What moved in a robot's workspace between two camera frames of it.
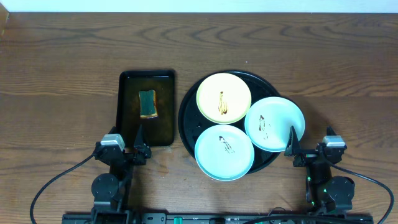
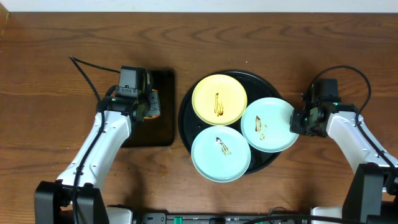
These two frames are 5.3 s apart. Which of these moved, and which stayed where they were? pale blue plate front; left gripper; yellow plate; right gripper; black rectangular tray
Moved: left gripper; yellow plate; right gripper
Stayed: black rectangular tray; pale blue plate front
